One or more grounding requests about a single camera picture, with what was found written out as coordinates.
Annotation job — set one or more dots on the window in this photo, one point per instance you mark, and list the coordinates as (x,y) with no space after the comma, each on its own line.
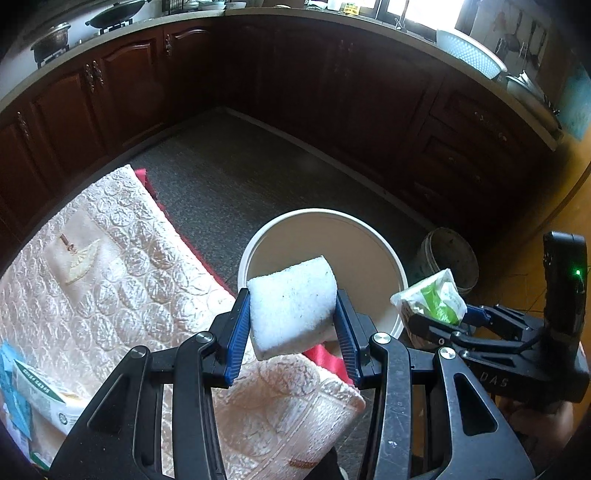
(429,9)

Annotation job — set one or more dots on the white plastic bucket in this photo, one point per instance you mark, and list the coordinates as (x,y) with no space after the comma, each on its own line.
(323,240)

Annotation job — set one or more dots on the dark cooking pot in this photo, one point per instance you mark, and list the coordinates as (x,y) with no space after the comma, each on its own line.
(51,39)

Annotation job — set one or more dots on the white green printed box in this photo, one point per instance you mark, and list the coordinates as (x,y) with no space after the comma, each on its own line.
(41,397)

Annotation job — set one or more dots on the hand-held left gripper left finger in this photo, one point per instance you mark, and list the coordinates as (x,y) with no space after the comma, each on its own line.
(235,332)

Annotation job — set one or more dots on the black wok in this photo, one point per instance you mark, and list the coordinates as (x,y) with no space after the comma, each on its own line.
(115,11)

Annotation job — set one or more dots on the white plastic basin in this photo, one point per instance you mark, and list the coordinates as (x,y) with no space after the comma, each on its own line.
(466,53)

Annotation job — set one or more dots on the person's right hand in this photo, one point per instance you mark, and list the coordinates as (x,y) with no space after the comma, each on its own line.
(540,427)

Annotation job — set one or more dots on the yellow green scouring sponge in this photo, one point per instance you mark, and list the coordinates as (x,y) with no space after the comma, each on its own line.
(350,8)

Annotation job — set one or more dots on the white foam block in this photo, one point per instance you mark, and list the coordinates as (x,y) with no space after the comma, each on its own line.
(291,304)

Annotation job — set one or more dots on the green white packet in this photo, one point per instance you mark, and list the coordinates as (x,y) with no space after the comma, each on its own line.
(438,295)

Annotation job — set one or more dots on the metal faucet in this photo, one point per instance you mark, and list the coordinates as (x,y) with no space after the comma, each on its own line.
(401,18)

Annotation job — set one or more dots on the wooden base cabinets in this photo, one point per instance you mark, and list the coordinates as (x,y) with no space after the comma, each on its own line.
(323,92)

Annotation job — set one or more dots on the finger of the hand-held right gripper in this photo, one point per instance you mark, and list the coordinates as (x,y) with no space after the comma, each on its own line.
(478,316)
(429,328)

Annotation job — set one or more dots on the blue white packet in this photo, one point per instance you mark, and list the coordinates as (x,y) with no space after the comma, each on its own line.
(11,392)

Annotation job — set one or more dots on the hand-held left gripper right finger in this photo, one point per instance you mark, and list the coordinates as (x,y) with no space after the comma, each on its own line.
(347,332)

